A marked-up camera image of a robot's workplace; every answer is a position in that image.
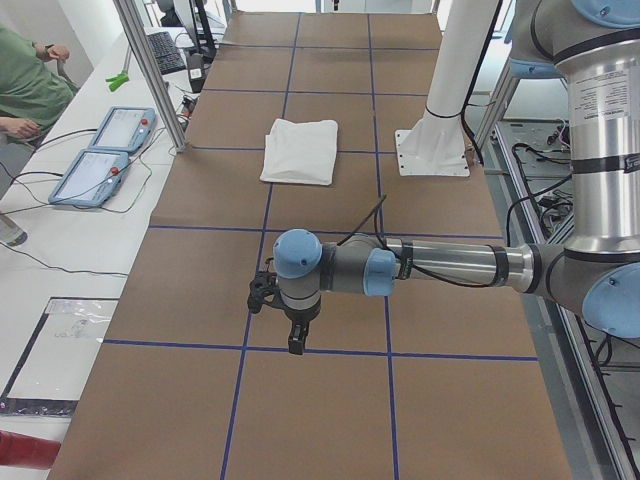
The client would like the person in green shirt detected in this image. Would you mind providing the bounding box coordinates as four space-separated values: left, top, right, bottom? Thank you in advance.
1 26 78 145

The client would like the upper blue teach pendant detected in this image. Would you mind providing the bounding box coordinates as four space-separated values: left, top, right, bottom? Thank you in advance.
89 106 156 154

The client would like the aluminium side frame rail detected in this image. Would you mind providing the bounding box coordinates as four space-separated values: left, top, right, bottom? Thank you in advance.
483 73 639 479

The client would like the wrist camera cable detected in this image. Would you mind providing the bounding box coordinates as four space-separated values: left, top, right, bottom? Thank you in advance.
333 194 501 289

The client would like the clear plastic sheet mat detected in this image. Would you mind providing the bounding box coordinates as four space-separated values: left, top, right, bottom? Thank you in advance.
1 297 118 418

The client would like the blue teach pendant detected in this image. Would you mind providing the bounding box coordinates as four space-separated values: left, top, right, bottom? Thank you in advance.
48 149 130 208
89 106 156 154

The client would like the red cylinder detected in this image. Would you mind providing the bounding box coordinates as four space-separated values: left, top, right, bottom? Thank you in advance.
0 430 61 470

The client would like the green plastic tool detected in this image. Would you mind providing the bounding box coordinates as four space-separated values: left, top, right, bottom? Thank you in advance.
105 47 132 92

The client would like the white long-sleeve printed shirt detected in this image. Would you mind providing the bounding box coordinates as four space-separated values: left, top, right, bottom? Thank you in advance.
260 118 338 186

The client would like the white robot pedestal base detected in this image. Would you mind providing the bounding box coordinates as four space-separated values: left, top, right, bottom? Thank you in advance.
395 0 502 177

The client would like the aluminium frame post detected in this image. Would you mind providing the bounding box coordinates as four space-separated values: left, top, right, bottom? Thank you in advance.
113 0 186 153

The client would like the lower blue teach pendant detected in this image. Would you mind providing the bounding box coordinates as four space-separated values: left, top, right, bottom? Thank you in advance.
48 149 130 208

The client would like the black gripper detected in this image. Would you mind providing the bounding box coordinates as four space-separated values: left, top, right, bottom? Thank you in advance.
247 271 321 355

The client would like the black keyboard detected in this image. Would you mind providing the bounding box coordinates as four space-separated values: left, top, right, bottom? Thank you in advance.
147 31 186 75

